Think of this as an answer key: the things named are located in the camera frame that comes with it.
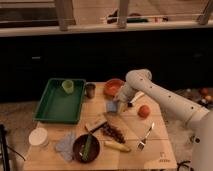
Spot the black cable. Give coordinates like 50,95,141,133
176,160,195,171

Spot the blue grey cloth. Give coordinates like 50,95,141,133
55,132,76,161

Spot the wooden handled scrub brush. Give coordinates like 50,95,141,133
85,115,107,133

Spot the black stand at left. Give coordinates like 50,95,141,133
0,124,10,171

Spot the orange plastic bowl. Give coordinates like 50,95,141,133
103,78,124,96

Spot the light green plastic cup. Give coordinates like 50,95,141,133
62,80,74,94

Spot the wooden railing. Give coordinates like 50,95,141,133
0,0,213,36

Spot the orange round fruit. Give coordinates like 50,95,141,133
138,105,151,119

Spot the white handled dish brush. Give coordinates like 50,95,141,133
128,92,145,107

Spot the blue sponge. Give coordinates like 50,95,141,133
106,101,117,112

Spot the green plastic tray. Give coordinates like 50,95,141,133
33,78,85,124

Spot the yellow banana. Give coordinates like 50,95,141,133
104,141,131,152

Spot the small metal cup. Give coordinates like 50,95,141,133
85,83,96,99

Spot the metal fork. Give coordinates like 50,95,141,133
138,122,155,150

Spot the dark brown bowl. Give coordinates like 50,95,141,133
73,134,100,163

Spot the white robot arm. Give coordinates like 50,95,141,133
115,69,213,171

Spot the green vegetable stick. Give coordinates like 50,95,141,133
82,134,92,161

